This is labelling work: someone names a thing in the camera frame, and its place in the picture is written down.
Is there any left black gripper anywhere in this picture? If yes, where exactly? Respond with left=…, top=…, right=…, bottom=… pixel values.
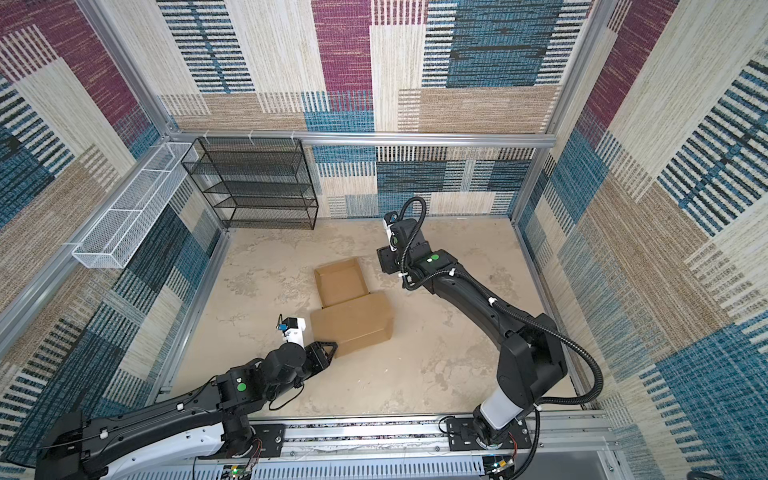
left=267, top=340, right=340, bottom=404

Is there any brown cardboard box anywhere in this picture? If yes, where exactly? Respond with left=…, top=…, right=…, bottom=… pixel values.
left=310, top=258, right=395, bottom=358

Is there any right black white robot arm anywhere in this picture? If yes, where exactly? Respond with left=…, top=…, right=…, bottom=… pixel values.
left=377, top=212, right=604, bottom=447

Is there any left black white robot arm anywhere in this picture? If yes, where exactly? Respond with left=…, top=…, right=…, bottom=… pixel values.
left=34, top=342, right=338, bottom=479

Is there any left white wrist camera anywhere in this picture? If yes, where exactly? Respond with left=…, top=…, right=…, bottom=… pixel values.
left=277, top=315, right=306, bottom=347

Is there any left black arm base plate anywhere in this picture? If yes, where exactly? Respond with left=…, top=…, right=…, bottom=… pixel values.
left=241, top=423, right=287, bottom=460

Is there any black wire shelf rack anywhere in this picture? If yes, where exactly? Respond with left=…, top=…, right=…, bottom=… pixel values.
left=181, top=137, right=319, bottom=230

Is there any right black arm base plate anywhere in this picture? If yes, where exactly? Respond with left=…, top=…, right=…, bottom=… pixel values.
left=438, top=415, right=534, bottom=451

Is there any right black corrugated cable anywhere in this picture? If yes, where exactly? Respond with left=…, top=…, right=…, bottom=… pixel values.
left=488, top=296, right=604, bottom=480

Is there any white wire mesh basket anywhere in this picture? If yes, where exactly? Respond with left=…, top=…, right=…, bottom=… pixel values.
left=72, top=142, right=191, bottom=269

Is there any aluminium front rail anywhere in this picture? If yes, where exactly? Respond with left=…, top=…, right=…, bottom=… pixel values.
left=101, top=412, right=619, bottom=480

